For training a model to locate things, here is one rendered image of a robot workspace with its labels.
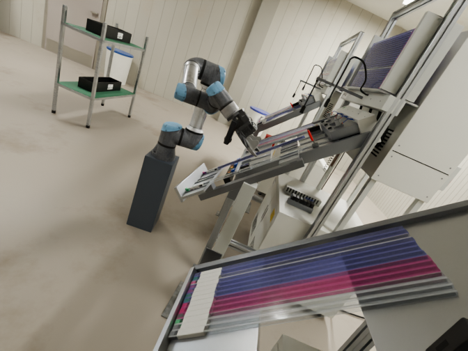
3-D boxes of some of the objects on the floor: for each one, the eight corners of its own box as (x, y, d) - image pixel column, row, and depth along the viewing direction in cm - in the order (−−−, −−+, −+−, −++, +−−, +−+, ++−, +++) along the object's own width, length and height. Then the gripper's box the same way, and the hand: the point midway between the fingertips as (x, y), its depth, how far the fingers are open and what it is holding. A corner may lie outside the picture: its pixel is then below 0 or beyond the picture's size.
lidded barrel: (121, 86, 498) (127, 56, 475) (96, 76, 492) (101, 44, 469) (131, 85, 542) (137, 56, 520) (108, 75, 536) (113, 47, 513)
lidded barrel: (259, 138, 566) (270, 113, 543) (260, 144, 522) (272, 117, 499) (239, 130, 561) (250, 104, 538) (238, 136, 517) (250, 107, 494)
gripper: (238, 108, 104) (268, 150, 107) (244, 106, 118) (270, 142, 121) (222, 121, 107) (251, 161, 110) (230, 117, 121) (255, 152, 124)
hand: (255, 153), depth 116 cm, fingers open, 8 cm apart
